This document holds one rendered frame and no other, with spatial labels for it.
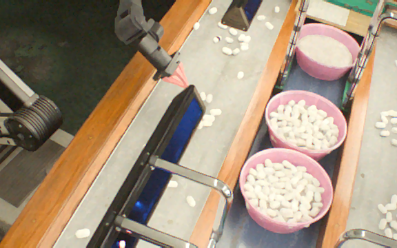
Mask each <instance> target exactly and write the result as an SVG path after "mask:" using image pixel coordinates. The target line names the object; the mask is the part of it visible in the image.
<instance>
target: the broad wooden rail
mask: <svg viewBox="0 0 397 248"><path fill-rule="evenodd" d="M211 2H212V0H176V2H175V3H174V5H173V6H172V7H171V8H170V10H169V11H168V12H167V13H166V14H165V16H164V17H163V18H162V19H161V21H160V22H159V23H160V24H161V25H162V26H163V29H164V35H163V36H162V38H161V40H159V43H158V44H159V45H160V46H161V47H162V48H163V49H164V50H165V51H166V52H167V53H168V54H169V55H171V54H173V53H175V52H176V51H179V50H180V48H181V46H182V45H183V44H184V43H185V41H186V39H187V38H188V37H189V35H190V33H191V31H192V30H193V29H194V28H193V27H192V26H194V24H195V23H198V22H199V20H200V18H201V17H202V15H203V13H204V12H205V11H206V10H207V9H208V7H209V6H210V4H211ZM156 71H157V70H156V69H155V68H154V66H153V65H152V64H151V63H150V62H149V61H148V60H147V59H146V58H145V57H144V56H143V55H142V54H141V53H140V52H139V51H138V52H137V53H136V54H135V55H134V56H133V57H132V59H131V60H130V62H129V63H128V65H127V66H126V67H125V68H124V69H123V71H122V72H121V74H120V75H119V77H118V78H117V80H116V81H115V82H113V84H112V86H111V87H110V89H109V90H108V91H107V92H106V94H105V95H104V97H103V98H102V100H101V101H99V103H98V104H97V106H96V108H95V109H94V110H93V112H92V113H91V115H89V117H88V119H87V121H86V122H85V123H84V124H83V126H82V127H81V129H79V131H78V132H77V133H76V135H75V136H74V138H73V139H72V140H71V141H70V143H69V145H68V146H67V147H66V149H65V150H64V151H63V153H62V154H61V155H60V157H59V158H58V159H57V162H56V163H55V165H54V166H53V168H52V169H51V170H50V171H49V173H48V174H47V176H46V177H45V178H44V179H43V181H42V182H41V184H40V185H39V187H38V188H37V190H36V191H35V193H33V195H32V196H31V198H30V199H29V201H28V203H27V204H26V205H25V207H24V208H23V209H22V212H21V213H20V214H19V215H18V217H17V218H16V220H15V222H14V223H13V224H12V226H11V228H9V230H8V231H7V233H6V235H5V236H4V237H3V239H2V240H1V242H0V248H53V247H54V245H55V244H56V242H57V239H58V238H59V236H60V235H61V234H62V233H63V231H64V229H65V228H66V227H67V225H68V222H69V221H70V219H71V217H72V216H73V215H74V213H75V211H76V210H77V208H78V207H79V205H80V203H81V201H82V200H83V199H84V197H85V195H86V194H87V192H88V191H89V189H90V188H91V186H92V185H93V183H94V182H95V180H96V178H97V176H98V175H99V173H100V172H101V170H102V169H103V167H104V166H105V164H106V162H107V161H108V159H109V157H110V156H111V154H112V153H113V151H114V149H115V147H116V146H117V145H118V144H119V143H120V141H121V139H122V137H123V135H124V134H125V133H126V131H127V130H128V128H129V126H130V124H131V123H132V122H133V120H134V118H135V117H136V115H137V114H138V113H139V111H140V109H141V107H142V106H143V105H144V103H145V102H146V101H147V98H148V96H149V95H150V94H151V92H152V90H154V88H155V87H156V84H157V83H158V82H159V80H160V79H161V78H160V77H161V75H160V77H159V80H158V81H156V82H155V81H154V80H153V76H154V75H155V73H156Z"/></svg>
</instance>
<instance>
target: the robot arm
mask: <svg viewBox="0 0 397 248"><path fill-rule="evenodd" d="M115 33H116V36H118V38H120V40H121V41H124V42H125V44H126V45H127V44H129V43H130V42H132V41H134V40H135V39H136V43H135V44H134V45H133V46H134V47H135V48H136V49H137V50H138V51H139V52H140V53H141V54H142V55H143V56H144V57H145V58H146V59H147V60H148V61H149V62H150V63H151V64H152V65H153V66H154V68H155V69H156V70H157V71H156V73H155V75H154V76H153V80H154V81H155V82H156V81H158V80H159V77H160V75H161V77H160V78H161V80H162V81H165V82H167V83H171V84H175V85H178V86H180V87H183V88H186V87H187V86H188V85H189V83H188V82H187V77H186V75H185V70H184V67H183V64H182V63H181V62H180V61H177V62H175V61H176V59H177V58H178V55H179V54H180V52H179V51H176V52H175V53H173V54H171V55H169V54H168V53H167V52H166V51H165V50H164V49H163V48H162V47H161V46H160V45H159V44H158V43H159V40H161V38H162V36H163V35H164V29H163V26H162V25H161V24H160V23H159V22H156V23H155V21H154V20H153V19H150V20H149V21H147V22H146V21H145V16H144V15H143V8H142V5H141V0H120V6H119V8H118V11H117V17H116V18H115ZM179 79H180V80H181V81H180V80H179Z"/></svg>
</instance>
